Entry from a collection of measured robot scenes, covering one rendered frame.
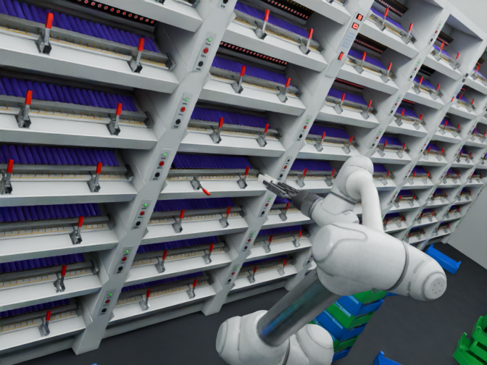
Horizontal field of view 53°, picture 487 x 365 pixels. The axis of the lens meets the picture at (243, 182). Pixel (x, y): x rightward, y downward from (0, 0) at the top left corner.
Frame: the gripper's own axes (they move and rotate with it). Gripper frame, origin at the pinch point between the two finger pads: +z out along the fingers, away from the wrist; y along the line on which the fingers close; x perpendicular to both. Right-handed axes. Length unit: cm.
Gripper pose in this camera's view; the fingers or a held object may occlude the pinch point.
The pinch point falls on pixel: (267, 180)
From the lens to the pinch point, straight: 195.0
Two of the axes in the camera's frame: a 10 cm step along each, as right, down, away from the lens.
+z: -7.0, -4.1, 5.9
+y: 6.4, -0.1, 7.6
